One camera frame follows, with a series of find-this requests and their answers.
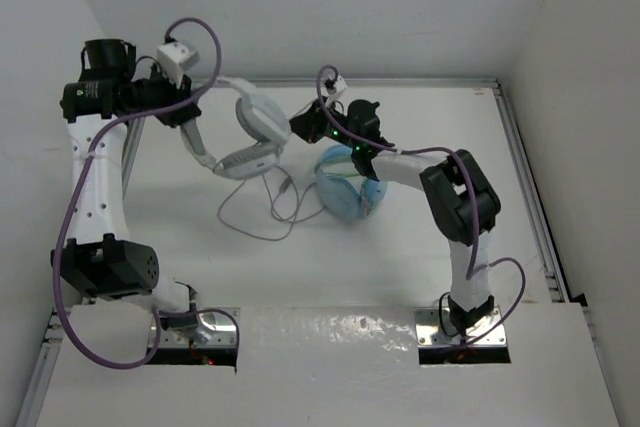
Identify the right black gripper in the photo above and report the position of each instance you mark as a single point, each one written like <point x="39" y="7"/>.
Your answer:
<point x="308" y="125"/>

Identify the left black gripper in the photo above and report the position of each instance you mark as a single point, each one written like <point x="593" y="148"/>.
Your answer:
<point x="173" y="93"/>

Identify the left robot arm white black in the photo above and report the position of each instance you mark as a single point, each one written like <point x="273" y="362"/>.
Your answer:
<point x="98" y="257"/>

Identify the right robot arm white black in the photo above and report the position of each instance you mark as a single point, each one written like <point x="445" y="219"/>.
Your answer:
<point x="462" y="202"/>

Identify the light blue headphones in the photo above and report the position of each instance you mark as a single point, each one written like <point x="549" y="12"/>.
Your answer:
<point x="342" y="190"/>

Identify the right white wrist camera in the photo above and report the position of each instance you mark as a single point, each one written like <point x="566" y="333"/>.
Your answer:
<point x="334" y="88"/>

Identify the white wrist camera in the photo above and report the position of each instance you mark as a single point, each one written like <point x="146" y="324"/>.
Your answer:
<point x="175" y="59"/>
<point x="334" y="88"/>

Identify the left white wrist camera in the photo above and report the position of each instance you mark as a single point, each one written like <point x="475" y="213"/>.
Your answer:
<point x="175" y="59"/>

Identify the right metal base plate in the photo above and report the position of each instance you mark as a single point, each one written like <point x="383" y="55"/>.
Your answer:
<point x="435" y="331"/>

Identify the metal base plate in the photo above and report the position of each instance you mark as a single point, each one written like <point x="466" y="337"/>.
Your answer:
<point x="435" y="331"/>
<point x="214" y="329"/>

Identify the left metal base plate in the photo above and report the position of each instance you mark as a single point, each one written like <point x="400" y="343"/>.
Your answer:
<point x="214" y="329"/>

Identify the aluminium table frame rail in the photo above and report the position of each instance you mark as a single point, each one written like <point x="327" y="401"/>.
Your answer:
<point x="327" y="309"/>

